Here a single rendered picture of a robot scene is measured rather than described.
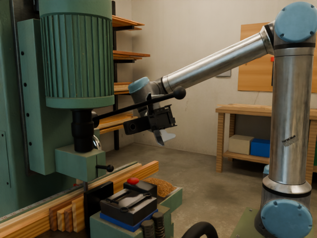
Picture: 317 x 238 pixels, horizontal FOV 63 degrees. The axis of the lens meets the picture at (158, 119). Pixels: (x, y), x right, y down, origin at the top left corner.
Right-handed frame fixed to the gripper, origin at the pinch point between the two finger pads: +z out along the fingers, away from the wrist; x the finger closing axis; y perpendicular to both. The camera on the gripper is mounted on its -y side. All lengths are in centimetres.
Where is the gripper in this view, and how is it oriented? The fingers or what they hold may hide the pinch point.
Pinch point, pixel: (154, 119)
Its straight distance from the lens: 72.2
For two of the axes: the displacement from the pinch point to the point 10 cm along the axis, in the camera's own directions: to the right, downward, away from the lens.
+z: 0.7, -0.3, -10.0
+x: 2.6, 9.7, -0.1
